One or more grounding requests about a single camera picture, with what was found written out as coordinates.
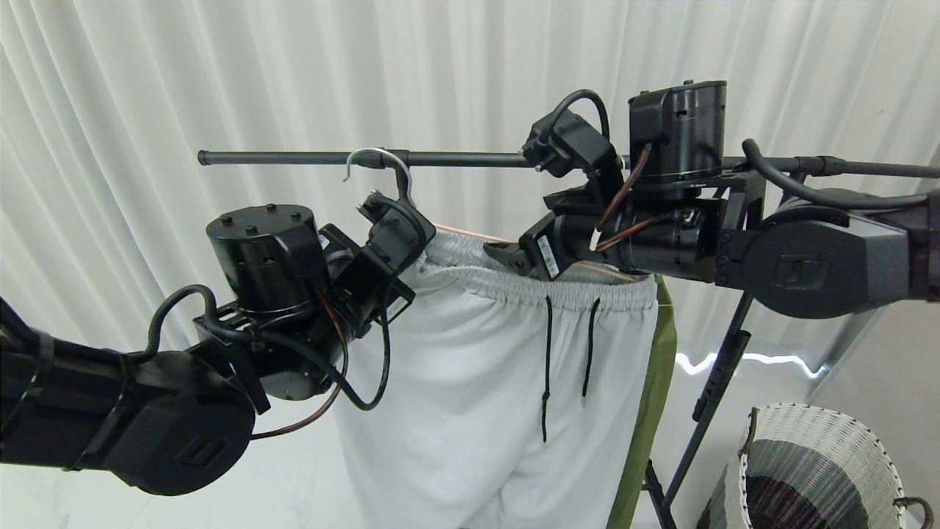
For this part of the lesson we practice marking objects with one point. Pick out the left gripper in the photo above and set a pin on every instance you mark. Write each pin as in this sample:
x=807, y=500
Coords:
x=308, y=353

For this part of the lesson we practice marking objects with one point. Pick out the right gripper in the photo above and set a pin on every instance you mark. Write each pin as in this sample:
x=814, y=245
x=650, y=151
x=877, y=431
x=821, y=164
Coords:
x=661, y=242

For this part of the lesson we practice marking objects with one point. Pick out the black clothes rack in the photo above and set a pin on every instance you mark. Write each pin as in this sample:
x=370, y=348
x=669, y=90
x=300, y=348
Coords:
x=294, y=158

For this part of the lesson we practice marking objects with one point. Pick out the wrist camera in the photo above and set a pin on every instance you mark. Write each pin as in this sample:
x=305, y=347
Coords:
x=400, y=235
x=573, y=143

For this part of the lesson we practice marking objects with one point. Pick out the white curtain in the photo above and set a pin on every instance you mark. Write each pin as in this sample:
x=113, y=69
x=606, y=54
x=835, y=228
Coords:
x=367, y=73

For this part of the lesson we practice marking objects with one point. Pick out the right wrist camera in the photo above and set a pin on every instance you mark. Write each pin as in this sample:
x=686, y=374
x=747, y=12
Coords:
x=573, y=143

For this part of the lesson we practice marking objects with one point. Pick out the pink clothes hanger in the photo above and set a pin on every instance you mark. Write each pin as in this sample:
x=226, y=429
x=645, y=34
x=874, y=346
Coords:
x=382, y=152

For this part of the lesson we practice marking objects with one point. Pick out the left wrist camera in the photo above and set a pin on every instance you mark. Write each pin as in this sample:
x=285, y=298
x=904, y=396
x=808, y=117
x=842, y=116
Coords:
x=400, y=235

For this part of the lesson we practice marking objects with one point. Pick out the white laundry basket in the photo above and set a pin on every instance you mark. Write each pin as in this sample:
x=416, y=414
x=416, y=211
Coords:
x=808, y=433

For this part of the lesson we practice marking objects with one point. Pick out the green printed shirt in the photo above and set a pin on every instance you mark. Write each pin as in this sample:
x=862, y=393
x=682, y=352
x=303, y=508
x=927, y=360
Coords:
x=653, y=382

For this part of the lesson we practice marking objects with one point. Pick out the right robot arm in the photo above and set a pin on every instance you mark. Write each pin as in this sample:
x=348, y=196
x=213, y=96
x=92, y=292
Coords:
x=822, y=264

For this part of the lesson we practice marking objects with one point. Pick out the pale grey garment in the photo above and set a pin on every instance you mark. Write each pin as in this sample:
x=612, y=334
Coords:
x=455, y=404

